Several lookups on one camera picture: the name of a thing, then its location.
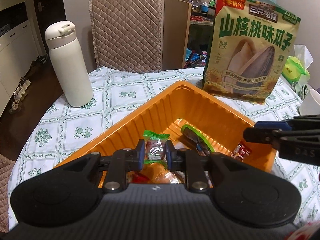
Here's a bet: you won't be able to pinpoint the green candy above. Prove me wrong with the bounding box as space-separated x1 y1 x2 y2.
143 129 170 169

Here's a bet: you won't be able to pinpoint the white insulated bottle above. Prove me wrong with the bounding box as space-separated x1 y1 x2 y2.
45 21 94 108

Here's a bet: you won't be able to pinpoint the long green snack packet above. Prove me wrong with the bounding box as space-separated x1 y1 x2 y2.
180 124 215 157

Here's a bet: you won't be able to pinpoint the orange plastic tray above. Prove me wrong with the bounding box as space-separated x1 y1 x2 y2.
53 80 277 189

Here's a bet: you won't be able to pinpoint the white cup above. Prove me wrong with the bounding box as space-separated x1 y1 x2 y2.
299 88 320 117

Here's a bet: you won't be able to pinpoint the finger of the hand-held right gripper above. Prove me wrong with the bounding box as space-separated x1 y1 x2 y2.
254 114 320 132
243 127 282 147

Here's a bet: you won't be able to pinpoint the red candy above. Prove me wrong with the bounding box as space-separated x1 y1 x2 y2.
230 141 252 160

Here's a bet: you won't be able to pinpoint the beige shoes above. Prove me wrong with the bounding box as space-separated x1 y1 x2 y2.
9 99 22 114

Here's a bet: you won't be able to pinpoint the red gold-print packet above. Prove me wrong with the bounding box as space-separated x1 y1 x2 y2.
130 172 150 183

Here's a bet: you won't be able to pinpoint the white cabinet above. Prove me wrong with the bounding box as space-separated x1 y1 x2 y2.
0 1 38 118

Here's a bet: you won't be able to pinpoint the green patterned pouch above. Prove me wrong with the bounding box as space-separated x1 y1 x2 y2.
292 81 310 100

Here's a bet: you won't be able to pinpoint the beige quilted chair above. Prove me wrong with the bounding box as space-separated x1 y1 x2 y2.
0 154 15 233
88 0 164 74

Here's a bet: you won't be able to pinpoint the orange lid plastic jar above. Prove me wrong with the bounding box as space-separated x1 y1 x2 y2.
180 0 202 14

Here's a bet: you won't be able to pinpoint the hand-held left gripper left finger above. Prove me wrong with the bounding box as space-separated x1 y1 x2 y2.
57 139 146 194

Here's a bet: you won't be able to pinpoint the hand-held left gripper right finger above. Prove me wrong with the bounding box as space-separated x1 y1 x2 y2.
166 140 253 193

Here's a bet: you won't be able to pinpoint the white shoes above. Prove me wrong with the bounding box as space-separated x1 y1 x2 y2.
14 79 32 100

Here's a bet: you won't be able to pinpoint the sunflower seed bag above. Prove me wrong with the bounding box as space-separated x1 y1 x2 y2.
202 0 301 105

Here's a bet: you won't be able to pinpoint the dark shoes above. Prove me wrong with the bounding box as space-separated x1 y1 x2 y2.
31 54 48 67

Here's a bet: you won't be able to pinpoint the green tissue pack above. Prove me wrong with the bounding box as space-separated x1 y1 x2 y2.
281 44 314 85

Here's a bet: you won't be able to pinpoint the red white printed clothing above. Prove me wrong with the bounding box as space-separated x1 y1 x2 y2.
287 220 320 240

